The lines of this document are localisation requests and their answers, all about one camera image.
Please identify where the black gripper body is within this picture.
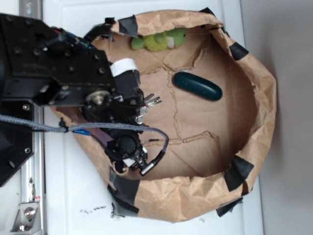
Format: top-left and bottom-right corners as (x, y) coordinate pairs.
(0, 14), (143, 124)

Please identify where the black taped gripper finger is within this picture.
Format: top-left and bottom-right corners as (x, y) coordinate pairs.
(110, 58), (141, 98)

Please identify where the silver key bunch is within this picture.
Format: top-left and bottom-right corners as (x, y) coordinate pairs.
(135, 94), (162, 124)

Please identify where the green plush toy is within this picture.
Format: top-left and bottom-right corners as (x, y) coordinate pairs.
(131, 28), (187, 51)

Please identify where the dark green oval case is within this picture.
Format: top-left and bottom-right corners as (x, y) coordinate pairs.
(172, 71), (223, 101)

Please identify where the brown paper bag bin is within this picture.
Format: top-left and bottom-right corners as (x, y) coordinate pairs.
(75, 10), (277, 222)

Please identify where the grey braided cable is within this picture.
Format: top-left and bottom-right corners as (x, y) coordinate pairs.
(0, 114), (170, 176)

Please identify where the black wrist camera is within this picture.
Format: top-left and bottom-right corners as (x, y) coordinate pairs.
(105, 130), (148, 170)

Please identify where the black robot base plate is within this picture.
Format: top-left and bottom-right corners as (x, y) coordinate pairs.
(0, 101), (34, 187)

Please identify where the aluminium extrusion rail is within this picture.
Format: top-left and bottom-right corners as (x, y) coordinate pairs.
(18, 0), (46, 235)

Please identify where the silver corner bracket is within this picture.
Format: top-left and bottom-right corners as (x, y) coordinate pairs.
(10, 202), (42, 235)

